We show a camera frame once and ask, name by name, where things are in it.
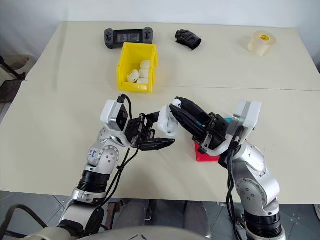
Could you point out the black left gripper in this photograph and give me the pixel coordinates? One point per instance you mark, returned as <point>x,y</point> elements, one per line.
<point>137,130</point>

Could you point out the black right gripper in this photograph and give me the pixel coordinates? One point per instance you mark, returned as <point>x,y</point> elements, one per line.
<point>216,130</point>

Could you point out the white cylinder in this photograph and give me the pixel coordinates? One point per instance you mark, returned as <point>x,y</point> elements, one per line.
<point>166,122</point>

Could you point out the white earbud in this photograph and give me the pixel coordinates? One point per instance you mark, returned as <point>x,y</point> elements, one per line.
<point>176,102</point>

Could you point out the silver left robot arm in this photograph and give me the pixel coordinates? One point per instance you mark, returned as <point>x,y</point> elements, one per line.
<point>100,160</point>

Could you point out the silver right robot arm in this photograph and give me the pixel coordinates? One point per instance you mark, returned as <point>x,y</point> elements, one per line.
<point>257,185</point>

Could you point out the white earbud case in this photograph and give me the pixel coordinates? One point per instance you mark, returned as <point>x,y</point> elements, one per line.
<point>143,81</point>
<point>144,72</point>
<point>146,64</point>

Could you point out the white cylinders in bin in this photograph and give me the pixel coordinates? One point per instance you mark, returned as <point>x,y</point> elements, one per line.
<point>132,76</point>

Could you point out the yellow plastic bin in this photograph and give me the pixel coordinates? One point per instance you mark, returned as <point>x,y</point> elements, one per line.
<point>125,57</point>

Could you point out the blue box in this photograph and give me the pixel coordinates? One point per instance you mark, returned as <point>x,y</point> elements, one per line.
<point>228,120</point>

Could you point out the red tray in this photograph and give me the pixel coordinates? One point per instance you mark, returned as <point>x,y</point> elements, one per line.
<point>206,158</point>

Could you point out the black crumpled sleeve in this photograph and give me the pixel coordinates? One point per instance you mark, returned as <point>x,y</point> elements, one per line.
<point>187,38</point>

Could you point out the black handheld game controller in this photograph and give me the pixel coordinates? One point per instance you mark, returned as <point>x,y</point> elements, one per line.
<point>127,37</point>

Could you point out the clear tape roll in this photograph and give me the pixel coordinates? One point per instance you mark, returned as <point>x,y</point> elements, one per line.
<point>261,45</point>

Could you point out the silver robot torso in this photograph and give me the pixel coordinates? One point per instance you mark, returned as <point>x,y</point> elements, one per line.
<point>125,234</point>

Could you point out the pale round stool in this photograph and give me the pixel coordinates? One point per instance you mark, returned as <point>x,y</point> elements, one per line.
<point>20,62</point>

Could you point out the black folding stand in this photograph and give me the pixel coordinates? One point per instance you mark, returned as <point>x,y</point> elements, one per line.
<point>10,86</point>

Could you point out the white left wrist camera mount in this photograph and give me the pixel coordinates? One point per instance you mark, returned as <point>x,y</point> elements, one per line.
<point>110,113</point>

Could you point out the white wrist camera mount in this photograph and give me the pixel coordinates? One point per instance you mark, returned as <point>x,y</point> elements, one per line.
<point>250,115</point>
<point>110,113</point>

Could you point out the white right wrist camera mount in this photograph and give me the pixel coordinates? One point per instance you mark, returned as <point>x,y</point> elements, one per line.
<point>250,115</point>

